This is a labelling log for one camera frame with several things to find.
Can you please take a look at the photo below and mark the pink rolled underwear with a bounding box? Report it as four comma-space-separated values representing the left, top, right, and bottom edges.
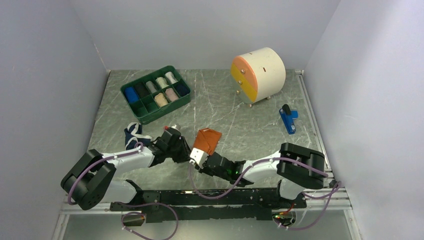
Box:
165, 88, 179, 102

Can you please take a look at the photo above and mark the blue black hand tool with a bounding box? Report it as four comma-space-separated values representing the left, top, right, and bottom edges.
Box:
279, 104, 299, 135

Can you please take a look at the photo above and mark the cream rolled underwear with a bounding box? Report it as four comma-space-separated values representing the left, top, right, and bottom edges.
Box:
155, 77, 169, 89

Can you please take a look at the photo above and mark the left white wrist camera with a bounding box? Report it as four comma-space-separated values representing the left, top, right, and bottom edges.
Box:
164, 124, 181, 132

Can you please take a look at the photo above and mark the round cream drawer cabinet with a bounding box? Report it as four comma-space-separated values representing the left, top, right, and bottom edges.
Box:
230, 47, 286, 107

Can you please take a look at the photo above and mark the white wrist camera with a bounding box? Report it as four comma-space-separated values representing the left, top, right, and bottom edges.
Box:
164, 124, 181, 132
189, 147, 209, 168

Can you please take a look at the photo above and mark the beige rolled underwear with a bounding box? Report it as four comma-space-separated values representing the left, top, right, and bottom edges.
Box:
154, 93, 169, 108

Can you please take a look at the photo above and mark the grey rolled underwear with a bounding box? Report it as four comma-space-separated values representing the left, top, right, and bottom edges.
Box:
145, 81, 158, 94

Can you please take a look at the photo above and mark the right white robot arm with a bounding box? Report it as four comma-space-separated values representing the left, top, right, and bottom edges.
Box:
189, 142, 328, 208

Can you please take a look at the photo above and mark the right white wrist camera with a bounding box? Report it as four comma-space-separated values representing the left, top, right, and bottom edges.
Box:
189, 147, 209, 168

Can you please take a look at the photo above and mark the white rolled underwear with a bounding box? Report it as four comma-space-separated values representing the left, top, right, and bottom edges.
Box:
165, 71, 179, 84

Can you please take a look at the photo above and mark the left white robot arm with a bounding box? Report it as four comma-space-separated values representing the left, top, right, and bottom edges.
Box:
60, 127, 191, 211

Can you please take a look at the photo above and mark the black rolled underwear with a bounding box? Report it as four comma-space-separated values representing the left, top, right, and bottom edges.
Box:
133, 82, 151, 99

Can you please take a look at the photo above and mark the orange cream underwear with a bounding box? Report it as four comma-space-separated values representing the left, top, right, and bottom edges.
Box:
193, 128, 222, 156

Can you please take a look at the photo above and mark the navy rolled underwear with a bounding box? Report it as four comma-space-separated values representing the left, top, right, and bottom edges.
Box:
174, 83, 191, 97

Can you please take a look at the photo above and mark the blue rolled underwear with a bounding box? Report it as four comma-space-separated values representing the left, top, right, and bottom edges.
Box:
124, 86, 140, 104

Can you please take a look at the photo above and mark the green divided storage tray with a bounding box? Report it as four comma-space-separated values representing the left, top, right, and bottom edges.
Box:
120, 65, 192, 125

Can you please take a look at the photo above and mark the navy white crumpled underwear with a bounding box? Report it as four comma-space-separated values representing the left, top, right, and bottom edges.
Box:
124, 122, 152, 150

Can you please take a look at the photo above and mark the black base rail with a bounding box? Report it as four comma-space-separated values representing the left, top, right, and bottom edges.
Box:
109, 187, 307, 223

